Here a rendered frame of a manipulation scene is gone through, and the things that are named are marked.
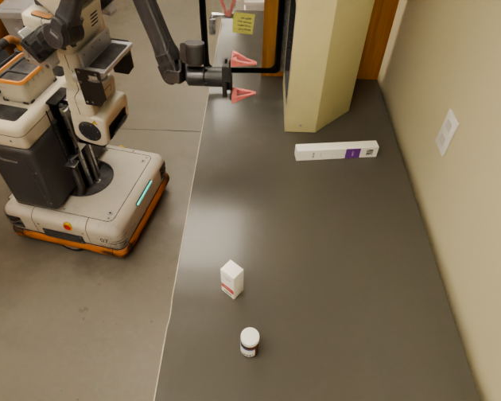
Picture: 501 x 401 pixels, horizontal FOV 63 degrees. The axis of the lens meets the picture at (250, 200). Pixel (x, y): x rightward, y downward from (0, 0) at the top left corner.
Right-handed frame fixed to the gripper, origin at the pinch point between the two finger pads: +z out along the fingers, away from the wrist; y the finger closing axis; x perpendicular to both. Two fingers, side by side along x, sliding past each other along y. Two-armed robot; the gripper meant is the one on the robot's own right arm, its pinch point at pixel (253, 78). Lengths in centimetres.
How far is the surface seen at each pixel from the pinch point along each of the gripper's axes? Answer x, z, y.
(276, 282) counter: -52, 9, -30
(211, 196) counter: -23.1, -11.5, -27.9
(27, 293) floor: -2, -111, -121
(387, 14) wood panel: 46, 48, 4
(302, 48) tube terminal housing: 8.0, 14.5, 6.4
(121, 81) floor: 192, -114, -107
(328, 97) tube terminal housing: 12.4, 25.4, -12.4
